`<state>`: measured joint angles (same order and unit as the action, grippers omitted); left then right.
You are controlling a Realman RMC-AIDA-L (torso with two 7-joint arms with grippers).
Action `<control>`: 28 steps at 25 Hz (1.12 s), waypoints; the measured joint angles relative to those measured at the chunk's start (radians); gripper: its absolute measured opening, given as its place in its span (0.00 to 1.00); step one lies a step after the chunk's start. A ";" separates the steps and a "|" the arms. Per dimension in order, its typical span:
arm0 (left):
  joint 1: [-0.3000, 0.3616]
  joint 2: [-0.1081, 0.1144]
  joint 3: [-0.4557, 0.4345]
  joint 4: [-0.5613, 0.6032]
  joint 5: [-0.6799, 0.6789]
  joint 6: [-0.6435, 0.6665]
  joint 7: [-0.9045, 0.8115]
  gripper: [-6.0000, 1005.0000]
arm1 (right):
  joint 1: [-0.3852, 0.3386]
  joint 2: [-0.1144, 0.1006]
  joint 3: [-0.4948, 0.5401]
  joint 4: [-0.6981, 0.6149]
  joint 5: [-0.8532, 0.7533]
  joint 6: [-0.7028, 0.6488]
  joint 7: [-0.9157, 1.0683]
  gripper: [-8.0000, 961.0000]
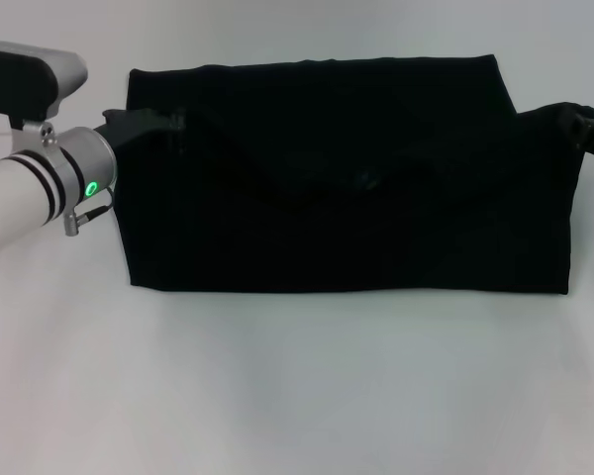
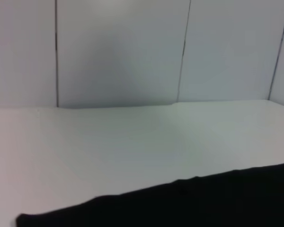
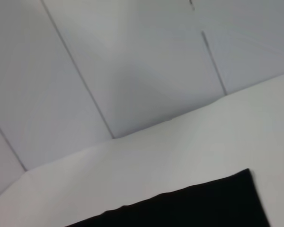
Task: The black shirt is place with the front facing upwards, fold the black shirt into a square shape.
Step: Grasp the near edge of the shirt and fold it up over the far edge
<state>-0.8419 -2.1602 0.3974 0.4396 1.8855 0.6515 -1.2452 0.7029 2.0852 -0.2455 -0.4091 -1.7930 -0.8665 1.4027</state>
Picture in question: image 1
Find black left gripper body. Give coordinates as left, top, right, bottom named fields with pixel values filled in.
left=92, top=107, right=172, bottom=149

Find black T-shirt with white lettering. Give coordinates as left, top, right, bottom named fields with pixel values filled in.
left=112, top=54, right=594, bottom=298

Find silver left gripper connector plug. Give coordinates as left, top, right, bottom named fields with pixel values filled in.
left=63, top=210, right=93, bottom=238

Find dark left gripper cable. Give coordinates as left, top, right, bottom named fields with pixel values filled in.
left=81, top=185, right=117, bottom=222

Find silver camera mount bracket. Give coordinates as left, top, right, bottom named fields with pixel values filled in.
left=22, top=120, right=60, bottom=149

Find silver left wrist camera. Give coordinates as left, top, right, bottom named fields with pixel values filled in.
left=0, top=40, right=89, bottom=131

